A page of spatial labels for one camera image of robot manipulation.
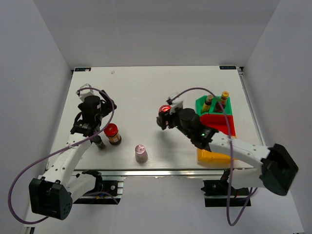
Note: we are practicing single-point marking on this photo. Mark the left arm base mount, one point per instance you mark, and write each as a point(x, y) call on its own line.
point(102, 191)

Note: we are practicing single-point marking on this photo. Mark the red lid jar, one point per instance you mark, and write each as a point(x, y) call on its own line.
point(164, 111)
point(112, 133)

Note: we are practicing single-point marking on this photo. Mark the right blue table label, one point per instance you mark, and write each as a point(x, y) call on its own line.
point(227, 67)

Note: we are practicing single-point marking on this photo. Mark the left blue table label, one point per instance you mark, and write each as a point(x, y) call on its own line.
point(82, 69)

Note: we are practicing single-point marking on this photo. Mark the black cap spice jar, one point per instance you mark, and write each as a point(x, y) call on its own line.
point(100, 143)

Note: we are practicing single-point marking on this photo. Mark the red plastic bin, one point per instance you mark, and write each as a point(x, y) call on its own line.
point(219, 122)

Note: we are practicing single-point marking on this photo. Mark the pink cap spice shaker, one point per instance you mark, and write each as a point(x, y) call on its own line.
point(141, 154)

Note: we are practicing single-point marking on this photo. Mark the yellow plastic bin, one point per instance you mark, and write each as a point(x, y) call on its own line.
point(209, 158)

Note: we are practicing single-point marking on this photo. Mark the aluminium table right rail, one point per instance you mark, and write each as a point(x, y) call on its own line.
point(250, 105)

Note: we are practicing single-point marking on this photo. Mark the yellow cap sauce bottle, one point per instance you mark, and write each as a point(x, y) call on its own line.
point(222, 102)

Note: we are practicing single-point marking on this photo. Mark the red lid jar front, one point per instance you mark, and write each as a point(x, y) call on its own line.
point(164, 111)

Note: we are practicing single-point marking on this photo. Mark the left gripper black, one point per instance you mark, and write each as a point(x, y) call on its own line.
point(107, 108)

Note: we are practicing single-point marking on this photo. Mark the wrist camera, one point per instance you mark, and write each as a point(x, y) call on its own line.
point(86, 92)
point(174, 102)

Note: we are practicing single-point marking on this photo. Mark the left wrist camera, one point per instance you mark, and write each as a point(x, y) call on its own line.
point(86, 92)

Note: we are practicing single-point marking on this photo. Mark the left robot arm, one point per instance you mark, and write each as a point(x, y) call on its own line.
point(54, 193)

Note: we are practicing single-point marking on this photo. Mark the blue table label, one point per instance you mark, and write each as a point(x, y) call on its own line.
point(227, 67)
point(82, 69)

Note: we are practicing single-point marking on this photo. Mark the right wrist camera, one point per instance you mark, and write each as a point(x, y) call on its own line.
point(174, 102)

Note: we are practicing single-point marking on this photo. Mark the small yellow label bottle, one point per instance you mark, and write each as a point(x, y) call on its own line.
point(207, 104)

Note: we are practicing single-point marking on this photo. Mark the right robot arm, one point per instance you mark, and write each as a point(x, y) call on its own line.
point(272, 167)

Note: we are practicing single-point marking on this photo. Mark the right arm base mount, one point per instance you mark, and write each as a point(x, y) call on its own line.
point(215, 192)

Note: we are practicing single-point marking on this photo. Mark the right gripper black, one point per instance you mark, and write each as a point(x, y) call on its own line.
point(162, 119)

